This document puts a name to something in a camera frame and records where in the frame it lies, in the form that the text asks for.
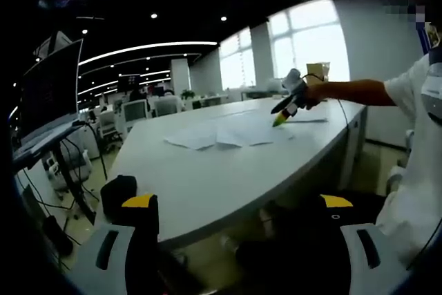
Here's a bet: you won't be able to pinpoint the narrow bright window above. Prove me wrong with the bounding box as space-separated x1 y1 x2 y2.
219 28 256 91

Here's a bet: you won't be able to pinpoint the ceiling air vent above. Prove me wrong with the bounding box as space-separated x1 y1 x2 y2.
34 30 72 57

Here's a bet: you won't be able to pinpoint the brown cardboard box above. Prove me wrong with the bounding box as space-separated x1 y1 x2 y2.
306 62 331 85

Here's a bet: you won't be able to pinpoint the grey chest-worn device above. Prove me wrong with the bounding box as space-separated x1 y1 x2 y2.
420 63 442 122

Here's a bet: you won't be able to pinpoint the curved ceiling light strip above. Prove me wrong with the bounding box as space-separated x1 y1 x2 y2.
77 41 218 66

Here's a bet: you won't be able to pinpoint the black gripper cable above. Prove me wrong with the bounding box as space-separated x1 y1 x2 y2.
302 73 348 123

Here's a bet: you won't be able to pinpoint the white framed office chair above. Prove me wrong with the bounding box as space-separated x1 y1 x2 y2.
122 99 148 123

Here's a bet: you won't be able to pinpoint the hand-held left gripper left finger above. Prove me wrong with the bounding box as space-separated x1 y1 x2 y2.
70 193 160 295

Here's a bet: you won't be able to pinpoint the black tripod stand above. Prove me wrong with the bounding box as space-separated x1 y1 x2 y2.
51 137 99 225

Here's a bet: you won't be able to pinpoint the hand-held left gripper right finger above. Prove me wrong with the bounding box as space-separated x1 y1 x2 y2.
318 193 412 295

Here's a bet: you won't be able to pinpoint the white laptop stand table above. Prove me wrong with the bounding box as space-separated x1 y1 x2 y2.
12 120 86 171

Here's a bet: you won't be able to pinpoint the blue white wall poster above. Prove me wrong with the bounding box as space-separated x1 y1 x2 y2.
417 20 442 56

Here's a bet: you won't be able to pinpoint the white printing papers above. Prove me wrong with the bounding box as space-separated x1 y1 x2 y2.
164 110 329 151

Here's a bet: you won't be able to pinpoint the white grey office chair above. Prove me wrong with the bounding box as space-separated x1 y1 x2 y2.
153 97 186 116

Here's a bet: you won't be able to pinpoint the person's right hand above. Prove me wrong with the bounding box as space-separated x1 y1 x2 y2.
299 82 329 111

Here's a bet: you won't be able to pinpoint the wide bright window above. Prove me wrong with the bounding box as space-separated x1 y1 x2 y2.
267 0 349 84

